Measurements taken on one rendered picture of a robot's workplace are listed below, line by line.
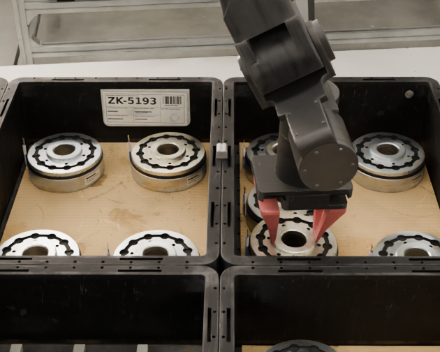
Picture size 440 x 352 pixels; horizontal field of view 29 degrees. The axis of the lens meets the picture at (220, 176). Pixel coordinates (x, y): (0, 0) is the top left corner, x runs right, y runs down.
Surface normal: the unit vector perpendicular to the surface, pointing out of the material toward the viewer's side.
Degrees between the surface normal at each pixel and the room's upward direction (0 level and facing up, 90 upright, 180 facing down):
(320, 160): 93
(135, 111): 90
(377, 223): 0
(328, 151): 93
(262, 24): 79
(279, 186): 4
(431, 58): 0
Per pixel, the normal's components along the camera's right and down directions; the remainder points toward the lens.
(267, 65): -0.06, 0.33
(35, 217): 0.00, -0.82
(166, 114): -0.01, 0.58
